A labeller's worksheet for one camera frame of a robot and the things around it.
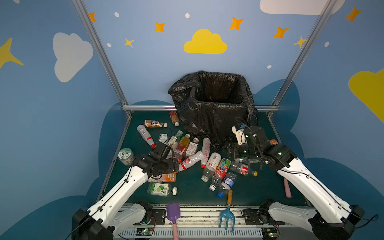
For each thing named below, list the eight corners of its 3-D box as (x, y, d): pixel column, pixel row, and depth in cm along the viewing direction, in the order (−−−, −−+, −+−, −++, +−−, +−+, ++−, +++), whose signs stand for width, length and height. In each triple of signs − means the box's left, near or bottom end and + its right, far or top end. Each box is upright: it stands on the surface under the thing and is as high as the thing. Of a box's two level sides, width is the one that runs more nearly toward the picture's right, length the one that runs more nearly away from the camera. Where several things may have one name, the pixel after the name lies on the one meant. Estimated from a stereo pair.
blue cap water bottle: (215, 194, 82) (216, 192, 79) (227, 172, 91) (228, 169, 87) (225, 201, 80) (226, 199, 77) (236, 177, 89) (238, 174, 85)
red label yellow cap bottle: (229, 172, 91) (231, 168, 87) (230, 163, 95) (232, 159, 91) (255, 179, 88) (258, 176, 84) (255, 170, 92) (258, 166, 88)
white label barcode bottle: (199, 178, 88) (199, 175, 84) (213, 154, 98) (214, 150, 94) (208, 184, 86) (208, 181, 82) (221, 159, 96) (223, 155, 92)
